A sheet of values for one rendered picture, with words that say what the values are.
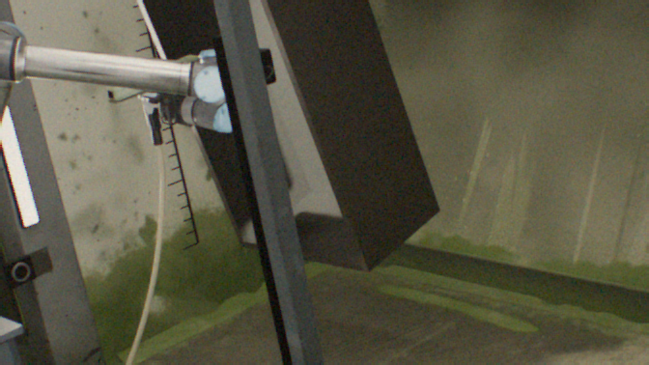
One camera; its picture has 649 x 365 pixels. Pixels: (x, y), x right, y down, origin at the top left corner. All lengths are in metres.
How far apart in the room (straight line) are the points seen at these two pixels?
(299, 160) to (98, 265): 0.80
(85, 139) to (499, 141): 1.46
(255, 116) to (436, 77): 2.58
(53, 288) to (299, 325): 2.02
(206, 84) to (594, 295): 1.64
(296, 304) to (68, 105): 2.04
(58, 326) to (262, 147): 2.19
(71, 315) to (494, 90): 1.71
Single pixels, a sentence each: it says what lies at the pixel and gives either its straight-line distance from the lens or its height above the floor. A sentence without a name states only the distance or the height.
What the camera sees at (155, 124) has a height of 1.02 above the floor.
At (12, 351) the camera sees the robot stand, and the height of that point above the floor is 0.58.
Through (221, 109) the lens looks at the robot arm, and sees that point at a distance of 3.44.
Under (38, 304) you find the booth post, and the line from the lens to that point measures 4.51.
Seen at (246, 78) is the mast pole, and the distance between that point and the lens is 2.45.
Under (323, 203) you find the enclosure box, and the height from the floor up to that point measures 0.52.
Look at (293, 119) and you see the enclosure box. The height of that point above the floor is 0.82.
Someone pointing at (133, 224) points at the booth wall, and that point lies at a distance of 4.64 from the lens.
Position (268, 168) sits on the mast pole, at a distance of 2.49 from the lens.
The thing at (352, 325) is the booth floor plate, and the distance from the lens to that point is 4.56.
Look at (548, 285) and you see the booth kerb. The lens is 4.45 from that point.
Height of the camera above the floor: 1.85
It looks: 17 degrees down
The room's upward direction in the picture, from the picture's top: 11 degrees counter-clockwise
